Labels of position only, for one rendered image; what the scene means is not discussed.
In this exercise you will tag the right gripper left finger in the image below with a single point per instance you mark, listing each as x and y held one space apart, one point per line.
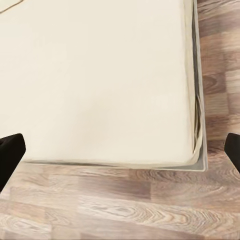
12 150

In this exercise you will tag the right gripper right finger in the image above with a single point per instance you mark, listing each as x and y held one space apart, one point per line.
232 149

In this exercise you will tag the bed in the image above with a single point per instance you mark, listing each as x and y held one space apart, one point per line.
104 83

